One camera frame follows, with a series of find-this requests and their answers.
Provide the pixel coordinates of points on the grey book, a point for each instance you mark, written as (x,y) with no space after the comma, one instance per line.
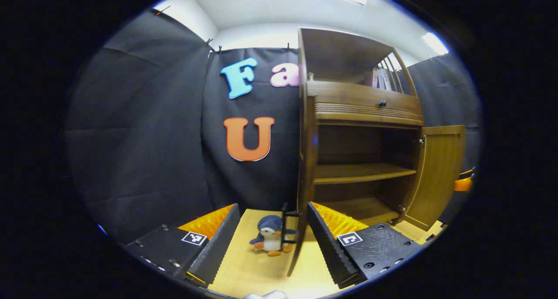
(379,79)

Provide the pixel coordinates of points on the wooden cabinet door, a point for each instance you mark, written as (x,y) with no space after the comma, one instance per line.
(307,168)
(438,172)

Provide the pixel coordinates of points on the wooden drawer with black knob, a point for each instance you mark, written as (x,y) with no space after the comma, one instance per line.
(348,96)

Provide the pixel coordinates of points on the small ceiling light panel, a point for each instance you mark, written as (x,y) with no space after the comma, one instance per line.
(435,43)

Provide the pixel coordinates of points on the white fluffy object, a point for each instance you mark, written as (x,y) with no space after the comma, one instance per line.
(266,295)

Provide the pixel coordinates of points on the penguin plush toy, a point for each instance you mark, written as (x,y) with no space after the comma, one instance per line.
(270,238)

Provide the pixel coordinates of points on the purple book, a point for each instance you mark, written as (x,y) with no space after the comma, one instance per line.
(371,79)

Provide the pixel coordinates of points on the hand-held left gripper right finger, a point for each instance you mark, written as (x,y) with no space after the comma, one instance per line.
(331,251)

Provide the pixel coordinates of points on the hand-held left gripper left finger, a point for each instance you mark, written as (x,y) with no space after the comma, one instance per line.
(218,246)

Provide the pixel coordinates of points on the wooden double-door shoe cabinet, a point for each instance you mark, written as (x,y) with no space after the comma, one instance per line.
(362,172)

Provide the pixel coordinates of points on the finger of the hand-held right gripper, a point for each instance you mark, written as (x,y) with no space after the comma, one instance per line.
(467,173)
(463,185)

